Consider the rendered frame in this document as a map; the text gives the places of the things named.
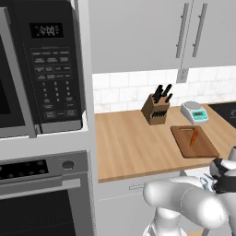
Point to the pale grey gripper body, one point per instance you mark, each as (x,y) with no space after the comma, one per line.
(207,182)

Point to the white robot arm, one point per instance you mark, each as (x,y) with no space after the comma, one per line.
(184,202)

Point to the wooden cutting board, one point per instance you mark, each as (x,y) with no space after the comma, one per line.
(196,149)

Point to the orange carrot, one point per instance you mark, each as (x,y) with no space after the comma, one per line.
(193,139)

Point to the white kitchen scale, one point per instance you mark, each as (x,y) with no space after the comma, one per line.
(193,112)

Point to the black hob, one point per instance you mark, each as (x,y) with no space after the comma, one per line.
(226,112)

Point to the grey drawer front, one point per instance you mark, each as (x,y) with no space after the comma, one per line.
(123,189)

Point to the wooden knife block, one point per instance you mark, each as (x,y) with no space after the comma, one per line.
(153,111)

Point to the grey lower cupboard door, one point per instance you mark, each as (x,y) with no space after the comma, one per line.
(123,218)

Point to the grey tall appliance cabinet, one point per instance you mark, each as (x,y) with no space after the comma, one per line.
(89,135)

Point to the dark round oven knob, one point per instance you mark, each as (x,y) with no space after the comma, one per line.
(68,164)

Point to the narrow grey upper cupboard door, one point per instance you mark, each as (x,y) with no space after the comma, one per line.
(219,30)

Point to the wide grey upper cupboard door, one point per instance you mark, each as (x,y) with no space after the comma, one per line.
(135,33)

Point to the steel built-in oven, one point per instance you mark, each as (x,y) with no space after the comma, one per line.
(37,209)

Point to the black microwave oven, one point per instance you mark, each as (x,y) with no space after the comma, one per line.
(55,76)

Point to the grey wall socket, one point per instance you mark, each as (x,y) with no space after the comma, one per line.
(182,75)

